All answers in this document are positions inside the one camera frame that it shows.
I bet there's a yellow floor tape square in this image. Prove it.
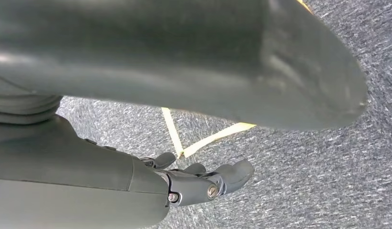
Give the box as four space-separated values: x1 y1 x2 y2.
160 106 257 159

